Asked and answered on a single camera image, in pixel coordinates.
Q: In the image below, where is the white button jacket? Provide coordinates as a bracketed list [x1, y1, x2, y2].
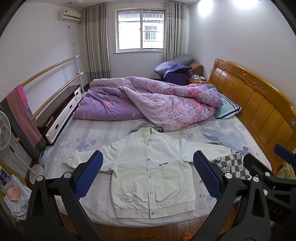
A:
[62, 126, 232, 219]

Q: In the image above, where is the pile of light clothes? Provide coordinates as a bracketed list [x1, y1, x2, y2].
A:
[4, 175, 32, 221]

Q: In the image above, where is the yellow snack bag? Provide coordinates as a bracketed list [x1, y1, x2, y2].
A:
[275, 162, 295, 180]

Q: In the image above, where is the checkered grey folded garment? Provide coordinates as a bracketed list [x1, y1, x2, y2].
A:
[212, 152, 251, 180]

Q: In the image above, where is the wooden bed headboard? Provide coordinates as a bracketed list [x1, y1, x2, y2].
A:
[208, 59, 295, 171]

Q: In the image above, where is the orange slipper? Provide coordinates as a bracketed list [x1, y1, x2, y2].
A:
[180, 232, 192, 241]

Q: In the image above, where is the striped teal pillow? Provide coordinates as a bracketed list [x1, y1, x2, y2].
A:
[206, 84, 242, 120]

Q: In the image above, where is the floral bed sheet mattress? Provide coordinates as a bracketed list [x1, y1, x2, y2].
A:
[43, 117, 271, 227]

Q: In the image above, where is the dark top white cabinet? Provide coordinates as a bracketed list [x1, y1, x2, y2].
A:
[36, 84, 83, 145]

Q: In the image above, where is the white standing fan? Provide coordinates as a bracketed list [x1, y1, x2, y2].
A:
[0, 111, 44, 184]

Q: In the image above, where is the grey zip hoodie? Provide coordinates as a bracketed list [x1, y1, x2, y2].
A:
[129, 123, 165, 134]

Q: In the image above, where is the purple floral quilt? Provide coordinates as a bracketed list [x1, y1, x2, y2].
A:
[74, 76, 223, 131]

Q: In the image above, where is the wooden nightstand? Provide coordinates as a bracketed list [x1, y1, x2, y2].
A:
[188, 75, 208, 84]

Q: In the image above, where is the pink grey hanging towel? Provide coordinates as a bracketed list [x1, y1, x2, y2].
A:
[1, 84, 46, 159]

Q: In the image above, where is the dark purple cloth chair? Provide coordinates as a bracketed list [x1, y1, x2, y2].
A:
[163, 64, 192, 86]

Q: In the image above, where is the grey blue pillow pile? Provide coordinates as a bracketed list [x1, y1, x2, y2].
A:
[154, 54, 195, 77]

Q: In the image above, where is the lower wooden ballet bar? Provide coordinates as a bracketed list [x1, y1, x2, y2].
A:
[14, 70, 87, 143]

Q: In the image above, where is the wooden ballet bar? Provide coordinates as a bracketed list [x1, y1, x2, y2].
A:
[21, 54, 83, 88]
[14, 70, 87, 143]

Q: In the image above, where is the upper wooden ballet bar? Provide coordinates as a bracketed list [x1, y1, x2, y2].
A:
[21, 54, 83, 88]

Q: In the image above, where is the right grey curtain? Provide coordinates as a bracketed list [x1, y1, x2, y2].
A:
[165, 1, 186, 61]

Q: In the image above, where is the grey curtain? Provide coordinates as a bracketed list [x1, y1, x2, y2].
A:
[81, 3, 111, 82]
[165, 1, 186, 61]

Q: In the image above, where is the left grey curtain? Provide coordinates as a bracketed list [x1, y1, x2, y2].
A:
[81, 3, 111, 82]

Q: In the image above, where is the white air conditioner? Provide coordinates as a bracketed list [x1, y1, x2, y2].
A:
[58, 9, 81, 23]

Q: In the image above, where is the white bar support post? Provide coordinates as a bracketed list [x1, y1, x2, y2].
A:
[75, 55, 84, 92]

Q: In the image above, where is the window with white frame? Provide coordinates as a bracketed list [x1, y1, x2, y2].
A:
[116, 9, 165, 53]

